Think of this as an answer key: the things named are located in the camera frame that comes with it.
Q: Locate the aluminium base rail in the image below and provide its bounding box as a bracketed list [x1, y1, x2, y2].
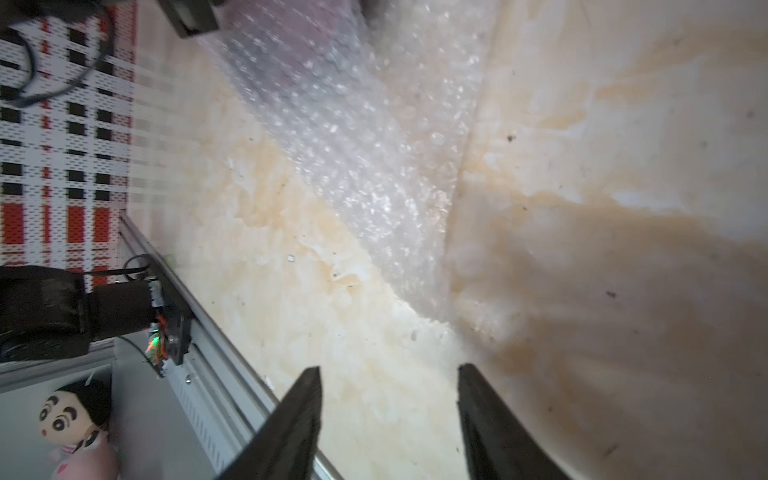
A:
[120, 213, 340, 479]

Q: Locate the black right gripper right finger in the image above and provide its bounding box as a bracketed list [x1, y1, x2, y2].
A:
[458, 363, 568, 480]

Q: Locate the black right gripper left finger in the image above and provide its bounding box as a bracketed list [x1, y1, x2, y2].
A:
[218, 367, 322, 480]

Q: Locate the clear bubble wrap sheet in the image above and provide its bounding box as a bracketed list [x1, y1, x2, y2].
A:
[202, 1, 501, 321]

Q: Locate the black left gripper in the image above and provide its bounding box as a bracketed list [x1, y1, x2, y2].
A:
[157, 0, 227, 39]

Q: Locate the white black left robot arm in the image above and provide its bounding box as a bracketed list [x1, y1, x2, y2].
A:
[1, 1, 226, 363]

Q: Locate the cartoon boy doll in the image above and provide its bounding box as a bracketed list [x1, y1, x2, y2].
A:
[38, 377, 120, 480]

